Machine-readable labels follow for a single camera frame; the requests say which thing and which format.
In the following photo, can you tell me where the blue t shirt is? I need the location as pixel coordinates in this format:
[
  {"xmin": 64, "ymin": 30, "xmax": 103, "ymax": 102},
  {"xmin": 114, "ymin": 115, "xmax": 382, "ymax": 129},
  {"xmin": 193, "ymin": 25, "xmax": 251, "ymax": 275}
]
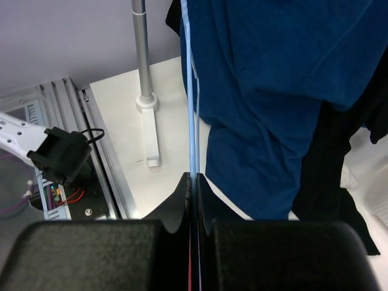
[{"xmin": 187, "ymin": 1, "xmax": 387, "ymax": 219}]

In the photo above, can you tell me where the light blue wire hanger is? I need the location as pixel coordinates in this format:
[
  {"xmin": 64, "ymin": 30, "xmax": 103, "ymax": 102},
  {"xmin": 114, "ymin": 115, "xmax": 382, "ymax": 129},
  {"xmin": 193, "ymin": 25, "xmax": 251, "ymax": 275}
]
[{"xmin": 181, "ymin": 1, "xmax": 198, "ymax": 179}]

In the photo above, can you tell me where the white cloth under shirts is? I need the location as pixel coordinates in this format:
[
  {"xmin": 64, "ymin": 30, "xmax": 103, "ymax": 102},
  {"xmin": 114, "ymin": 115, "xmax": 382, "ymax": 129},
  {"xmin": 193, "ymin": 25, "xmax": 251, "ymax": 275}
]
[{"xmin": 340, "ymin": 164, "xmax": 387, "ymax": 228}]

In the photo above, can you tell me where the silver clothes rack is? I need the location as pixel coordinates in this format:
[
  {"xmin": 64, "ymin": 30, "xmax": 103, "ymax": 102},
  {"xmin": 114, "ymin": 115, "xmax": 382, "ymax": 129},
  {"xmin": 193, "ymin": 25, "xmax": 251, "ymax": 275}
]
[{"xmin": 131, "ymin": 0, "xmax": 161, "ymax": 168}]

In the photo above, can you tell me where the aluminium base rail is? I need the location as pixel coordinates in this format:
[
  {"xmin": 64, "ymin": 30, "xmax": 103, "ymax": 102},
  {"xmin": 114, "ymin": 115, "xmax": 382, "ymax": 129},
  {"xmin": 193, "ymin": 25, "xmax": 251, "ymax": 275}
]
[{"xmin": 1, "ymin": 78, "xmax": 137, "ymax": 228}]

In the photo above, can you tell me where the black t shirt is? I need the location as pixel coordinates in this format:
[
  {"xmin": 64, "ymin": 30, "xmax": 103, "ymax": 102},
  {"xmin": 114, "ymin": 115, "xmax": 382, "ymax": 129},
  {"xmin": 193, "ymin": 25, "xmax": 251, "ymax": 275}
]
[{"xmin": 165, "ymin": 0, "xmax": 388, "ymax": 256}]

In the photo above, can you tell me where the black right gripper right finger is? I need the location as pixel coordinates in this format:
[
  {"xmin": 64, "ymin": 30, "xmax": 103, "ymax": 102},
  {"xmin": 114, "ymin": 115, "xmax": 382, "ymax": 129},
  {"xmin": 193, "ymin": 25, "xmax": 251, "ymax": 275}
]
[{"xmin": 196, "ymin": 174, "xmax": 379, "ymax": 290}]

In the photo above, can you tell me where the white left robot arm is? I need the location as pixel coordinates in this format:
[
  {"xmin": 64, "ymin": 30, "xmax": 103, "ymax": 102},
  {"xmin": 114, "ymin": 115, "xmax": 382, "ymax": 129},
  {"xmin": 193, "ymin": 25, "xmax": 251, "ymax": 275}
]
[{"xmin": 1, "ymin": 112, "xmax": 105, "ymax": 189}]

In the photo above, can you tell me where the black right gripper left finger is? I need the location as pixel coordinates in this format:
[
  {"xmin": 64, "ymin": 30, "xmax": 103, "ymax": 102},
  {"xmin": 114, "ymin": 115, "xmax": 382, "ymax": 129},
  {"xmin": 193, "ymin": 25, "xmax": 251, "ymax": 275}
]
[{"xmin": 1, "ymin": 173, "xmax": 191, "ymax": 290}]

